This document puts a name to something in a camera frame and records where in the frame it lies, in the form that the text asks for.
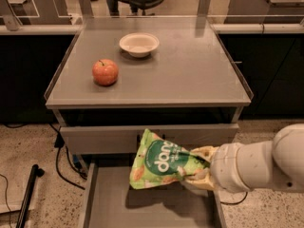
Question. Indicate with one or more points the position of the grey metal drawer cabinet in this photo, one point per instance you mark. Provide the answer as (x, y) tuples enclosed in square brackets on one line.
[(188, 79)]

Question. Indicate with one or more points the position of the white paper bowl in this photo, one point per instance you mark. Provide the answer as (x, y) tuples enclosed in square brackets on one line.
[(139, 44)]

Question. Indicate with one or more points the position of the green rice chip bag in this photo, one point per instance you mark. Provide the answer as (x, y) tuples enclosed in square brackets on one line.
[(161, 162)]

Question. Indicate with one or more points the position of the red apple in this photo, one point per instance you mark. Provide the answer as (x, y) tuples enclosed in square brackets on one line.
[(105, 72)]

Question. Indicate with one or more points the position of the black pole on floor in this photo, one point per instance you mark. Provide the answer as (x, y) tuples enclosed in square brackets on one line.
[(35, 173)]

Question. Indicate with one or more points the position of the yellow taped gripper finger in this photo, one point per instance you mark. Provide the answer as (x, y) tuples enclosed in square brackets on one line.
[(202, 180), (205, 152)]

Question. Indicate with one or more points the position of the clear acrylic barrier panel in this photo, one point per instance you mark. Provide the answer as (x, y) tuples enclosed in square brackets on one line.
[(225, 16)]

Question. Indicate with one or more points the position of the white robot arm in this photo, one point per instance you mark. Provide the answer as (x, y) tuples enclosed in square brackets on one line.
[(277, 164)]

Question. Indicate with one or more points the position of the open middle drawer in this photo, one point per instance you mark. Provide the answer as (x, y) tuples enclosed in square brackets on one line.
[(110, 202)]

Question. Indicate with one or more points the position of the closed top drawer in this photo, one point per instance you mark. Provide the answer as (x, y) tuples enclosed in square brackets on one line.
[(84, 140)]

